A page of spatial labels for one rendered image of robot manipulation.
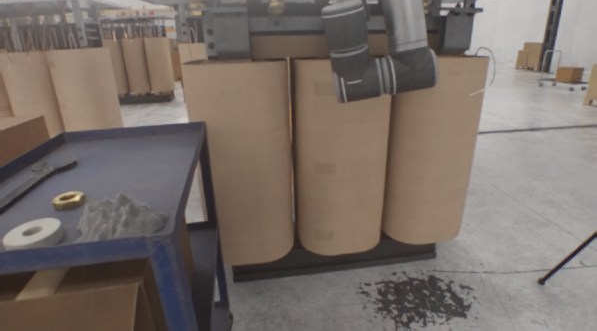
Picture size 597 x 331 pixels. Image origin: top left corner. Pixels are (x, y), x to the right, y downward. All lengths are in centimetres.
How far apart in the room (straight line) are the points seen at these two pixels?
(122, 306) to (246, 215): 87
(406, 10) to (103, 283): 84
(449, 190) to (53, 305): 142
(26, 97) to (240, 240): 253
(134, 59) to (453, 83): 626
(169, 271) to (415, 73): 71
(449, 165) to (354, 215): 48
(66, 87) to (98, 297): 278
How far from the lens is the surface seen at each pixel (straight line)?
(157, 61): 681
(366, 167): 131
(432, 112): 136
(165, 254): 47
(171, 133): 105
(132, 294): 53
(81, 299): 56
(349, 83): 84
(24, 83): 341
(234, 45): 117
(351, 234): 145
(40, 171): 89
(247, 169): 123
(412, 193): 149
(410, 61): 86
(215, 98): 116
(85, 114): 322
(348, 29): 81
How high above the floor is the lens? 115
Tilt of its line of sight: 19 degrees down
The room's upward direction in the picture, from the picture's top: 1 degrees counter-clockwise
